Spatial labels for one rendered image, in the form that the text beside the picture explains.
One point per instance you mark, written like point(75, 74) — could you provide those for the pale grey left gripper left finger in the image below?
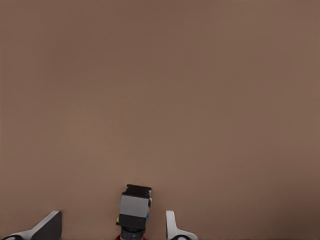
point(47, 226)

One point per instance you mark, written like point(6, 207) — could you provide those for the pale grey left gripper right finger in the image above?
point(171, 225)

